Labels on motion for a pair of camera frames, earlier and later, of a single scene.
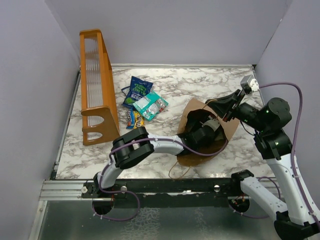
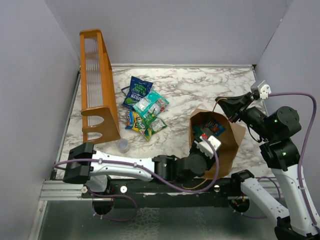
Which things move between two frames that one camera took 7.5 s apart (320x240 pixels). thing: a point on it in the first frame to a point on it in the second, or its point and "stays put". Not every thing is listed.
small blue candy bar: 130,119 stays put
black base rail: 175,193 stays put
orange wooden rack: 99,111 stays put
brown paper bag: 229,125 to 233,133
